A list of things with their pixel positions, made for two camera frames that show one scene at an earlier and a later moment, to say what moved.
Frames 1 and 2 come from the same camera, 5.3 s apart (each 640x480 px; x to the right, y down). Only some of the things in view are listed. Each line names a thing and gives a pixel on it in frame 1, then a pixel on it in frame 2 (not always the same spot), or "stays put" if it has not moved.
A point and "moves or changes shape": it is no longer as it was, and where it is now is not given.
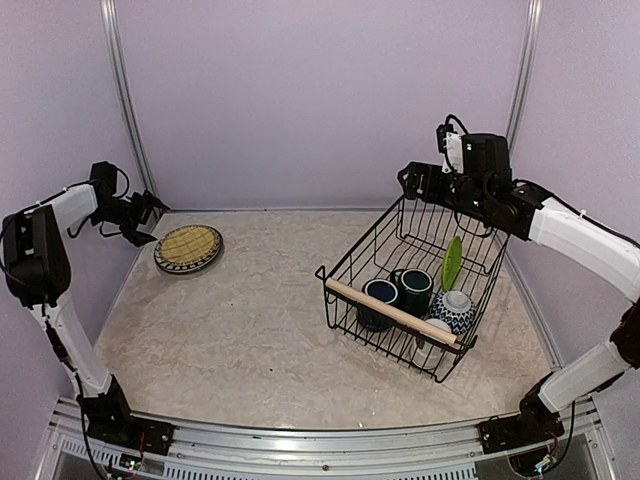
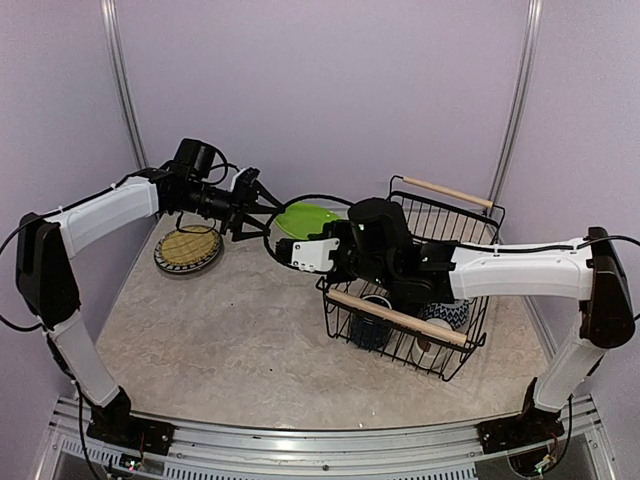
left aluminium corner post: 118,63 stays put
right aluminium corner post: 524,71 stays put
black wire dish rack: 414,284 stays put
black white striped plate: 186,267 stays put
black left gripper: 145,203 to 238,209
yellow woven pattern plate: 186,245 stays put
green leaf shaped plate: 451,263 moves or changes shape
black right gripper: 432,191 to 342,226
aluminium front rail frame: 570,450 stays put
